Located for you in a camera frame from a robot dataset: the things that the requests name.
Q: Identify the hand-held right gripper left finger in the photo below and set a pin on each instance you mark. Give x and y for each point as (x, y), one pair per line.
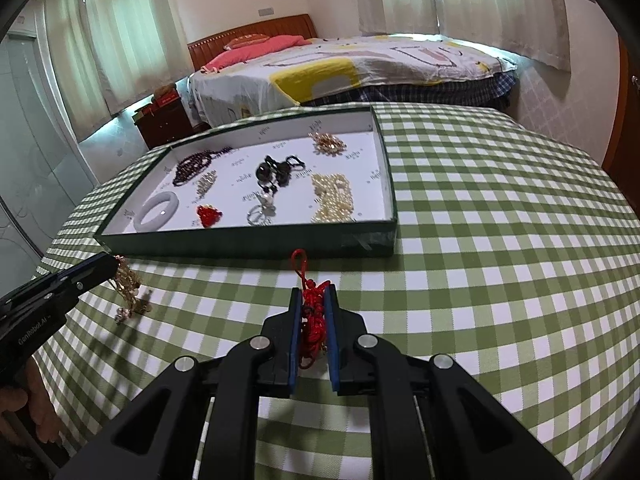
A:
(295, 350)

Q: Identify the dark wooden nightstand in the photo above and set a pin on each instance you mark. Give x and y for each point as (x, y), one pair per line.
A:
(165, 127)

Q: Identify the bed with patterned sheet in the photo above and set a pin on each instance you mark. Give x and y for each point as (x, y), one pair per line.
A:
(375, 67)

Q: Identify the red box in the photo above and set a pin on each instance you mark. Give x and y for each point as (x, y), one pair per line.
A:
(165, 100)

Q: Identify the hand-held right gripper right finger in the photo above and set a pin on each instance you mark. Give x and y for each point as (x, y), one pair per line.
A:
(332, 360)

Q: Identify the pale jade bangle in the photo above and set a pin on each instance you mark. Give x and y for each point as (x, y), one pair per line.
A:
(171, 205)

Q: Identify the blue plaid bed sheet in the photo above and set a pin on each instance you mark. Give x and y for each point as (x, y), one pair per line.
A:
(440, 92)

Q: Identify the red pendant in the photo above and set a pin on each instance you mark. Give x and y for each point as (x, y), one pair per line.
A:
(207, 216)

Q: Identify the green checked tablecloth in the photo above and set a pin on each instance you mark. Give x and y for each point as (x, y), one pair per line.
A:
(475, 235)

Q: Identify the green tray with white lining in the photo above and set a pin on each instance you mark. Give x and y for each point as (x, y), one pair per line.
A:
(225, 246)

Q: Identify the wooden door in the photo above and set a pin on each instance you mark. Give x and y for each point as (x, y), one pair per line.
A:
(625, 125)

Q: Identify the person's left hand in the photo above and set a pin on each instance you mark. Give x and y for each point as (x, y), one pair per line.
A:
(42, 410)

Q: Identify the black bead jewelry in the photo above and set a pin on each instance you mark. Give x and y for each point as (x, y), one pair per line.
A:
(265, 170)

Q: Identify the wooden headboard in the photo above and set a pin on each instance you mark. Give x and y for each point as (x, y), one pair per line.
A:
(280, 25)

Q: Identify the pink pillow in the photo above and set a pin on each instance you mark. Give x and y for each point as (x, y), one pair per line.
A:
(255, 47)

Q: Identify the orange pillow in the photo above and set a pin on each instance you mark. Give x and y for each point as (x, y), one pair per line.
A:
(245, 40)

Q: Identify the gold brooch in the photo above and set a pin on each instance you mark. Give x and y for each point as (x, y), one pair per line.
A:
(327, 144)

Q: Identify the red knot tassel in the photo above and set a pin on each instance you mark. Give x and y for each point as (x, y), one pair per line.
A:
(310, 310)

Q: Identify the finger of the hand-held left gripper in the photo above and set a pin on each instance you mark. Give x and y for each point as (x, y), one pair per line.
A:
(75, 289)
(75, 269)

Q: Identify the white glossy wardrobe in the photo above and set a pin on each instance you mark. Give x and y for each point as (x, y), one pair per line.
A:
(30, 160)

